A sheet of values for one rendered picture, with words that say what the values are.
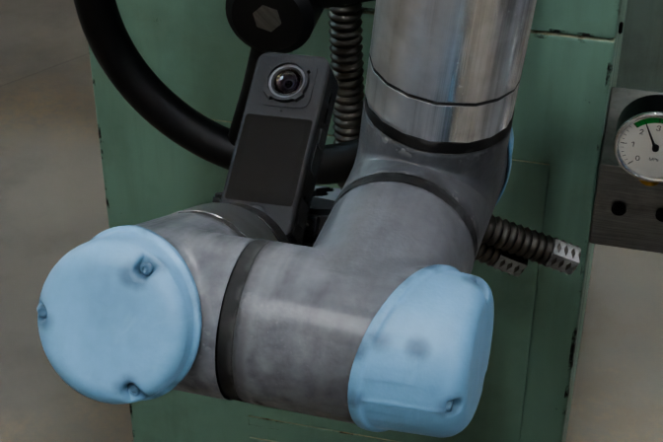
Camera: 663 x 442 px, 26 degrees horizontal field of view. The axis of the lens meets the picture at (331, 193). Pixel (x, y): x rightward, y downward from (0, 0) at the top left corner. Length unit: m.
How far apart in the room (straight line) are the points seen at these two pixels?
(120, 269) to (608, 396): 1.29
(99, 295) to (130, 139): 0.66
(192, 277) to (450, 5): 0.17
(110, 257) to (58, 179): 1.60
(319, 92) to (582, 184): 0.44
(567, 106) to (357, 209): 0.51
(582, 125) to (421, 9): 0.53
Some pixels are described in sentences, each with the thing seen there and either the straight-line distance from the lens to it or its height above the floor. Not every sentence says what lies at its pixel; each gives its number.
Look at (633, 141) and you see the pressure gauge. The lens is 1.10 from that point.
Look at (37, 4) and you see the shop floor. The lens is 2.71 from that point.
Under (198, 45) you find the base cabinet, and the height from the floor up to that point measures 0.66.
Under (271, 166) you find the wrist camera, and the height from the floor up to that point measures 0.81.
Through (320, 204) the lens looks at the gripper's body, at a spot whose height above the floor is 0.77.
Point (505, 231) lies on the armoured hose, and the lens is 1.11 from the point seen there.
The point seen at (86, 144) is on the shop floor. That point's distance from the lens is 2.29.
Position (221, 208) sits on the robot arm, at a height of 0.83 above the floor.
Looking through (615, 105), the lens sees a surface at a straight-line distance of 1.23.
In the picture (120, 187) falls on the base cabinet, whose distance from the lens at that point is 1.32.
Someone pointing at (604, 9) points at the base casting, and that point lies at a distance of 1.12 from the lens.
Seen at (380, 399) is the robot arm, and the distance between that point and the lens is 0.62.
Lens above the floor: 1.26
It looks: 36 degrees down
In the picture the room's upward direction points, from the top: straight up
